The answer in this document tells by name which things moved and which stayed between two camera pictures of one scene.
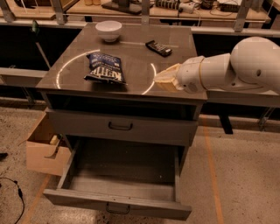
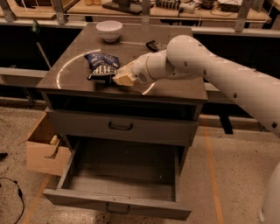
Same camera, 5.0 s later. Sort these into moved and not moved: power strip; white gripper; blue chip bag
Moved: white gripper
Not moved: blue chip bag; power strip
